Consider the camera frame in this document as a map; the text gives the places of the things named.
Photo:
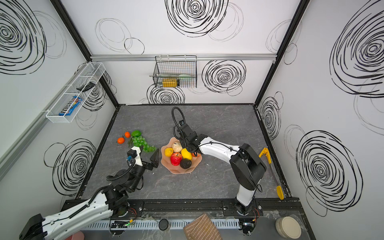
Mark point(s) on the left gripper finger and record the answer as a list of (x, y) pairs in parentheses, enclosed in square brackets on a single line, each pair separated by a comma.
[(148, 166), (155, 158)]

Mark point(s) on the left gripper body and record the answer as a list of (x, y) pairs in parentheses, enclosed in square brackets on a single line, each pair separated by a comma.
[(145, 162)]

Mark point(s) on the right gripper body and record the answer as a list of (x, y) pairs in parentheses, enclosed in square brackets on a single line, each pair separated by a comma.
[(190, 144)]

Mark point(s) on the pink wavy fruit bowl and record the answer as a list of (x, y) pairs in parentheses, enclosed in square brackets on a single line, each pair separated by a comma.
[(166, 161)]

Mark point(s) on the yellow fake lemon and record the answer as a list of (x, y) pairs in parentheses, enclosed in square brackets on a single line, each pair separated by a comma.
[(186, 154)]

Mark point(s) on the yellow fake pear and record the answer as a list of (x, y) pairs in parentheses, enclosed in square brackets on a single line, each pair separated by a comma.
[(168, 152)]

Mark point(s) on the red fake apple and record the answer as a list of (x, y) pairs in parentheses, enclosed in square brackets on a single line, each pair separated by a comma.
[(176, 159)]

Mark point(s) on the dark fake avocado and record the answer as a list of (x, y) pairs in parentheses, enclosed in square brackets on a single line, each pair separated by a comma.
[(185, 164)]

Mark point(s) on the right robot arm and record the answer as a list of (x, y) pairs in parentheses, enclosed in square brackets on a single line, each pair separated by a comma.
[(246, 164)]

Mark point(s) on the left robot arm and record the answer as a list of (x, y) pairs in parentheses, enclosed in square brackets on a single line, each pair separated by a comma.
[(107, 201)]

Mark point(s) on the green fake grapes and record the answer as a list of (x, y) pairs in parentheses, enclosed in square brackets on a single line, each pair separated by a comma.
[(141, 142)]

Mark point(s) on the green fake lime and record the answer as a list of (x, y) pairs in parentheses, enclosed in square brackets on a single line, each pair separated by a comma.
[(136, 133)]

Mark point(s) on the yellow sponge in basket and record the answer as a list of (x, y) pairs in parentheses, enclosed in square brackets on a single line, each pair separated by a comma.
[(170, 82)]

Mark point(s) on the green item in basket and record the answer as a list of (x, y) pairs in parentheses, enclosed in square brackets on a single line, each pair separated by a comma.
[(172, 76)]

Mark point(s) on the blue candy packet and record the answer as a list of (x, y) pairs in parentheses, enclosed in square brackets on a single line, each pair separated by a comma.
[(71, 106)]

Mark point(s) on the striped brown cloth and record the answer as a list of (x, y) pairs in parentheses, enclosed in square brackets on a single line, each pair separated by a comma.
[(202, 228)]

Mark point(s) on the black remote control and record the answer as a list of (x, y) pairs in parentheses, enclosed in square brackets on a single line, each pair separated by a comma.
[(86, 87)]

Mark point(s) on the pink cup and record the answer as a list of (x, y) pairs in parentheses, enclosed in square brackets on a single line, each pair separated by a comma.
[(76, 236)]

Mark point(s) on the white slotted cable duct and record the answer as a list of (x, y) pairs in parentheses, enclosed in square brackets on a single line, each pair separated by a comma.
[(116, 225)]

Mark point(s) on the black wire wall basket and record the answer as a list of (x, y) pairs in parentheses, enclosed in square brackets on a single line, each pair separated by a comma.
[(176, 64)]

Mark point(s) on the white wire wall shelf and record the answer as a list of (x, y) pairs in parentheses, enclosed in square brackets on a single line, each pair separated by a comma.
[(90, 72)]

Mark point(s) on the yellow handled tongs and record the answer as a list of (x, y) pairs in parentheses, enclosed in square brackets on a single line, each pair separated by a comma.
[(265, 152)]

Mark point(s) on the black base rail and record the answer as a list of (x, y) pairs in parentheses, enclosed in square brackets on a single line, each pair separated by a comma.
[(221, 207)]

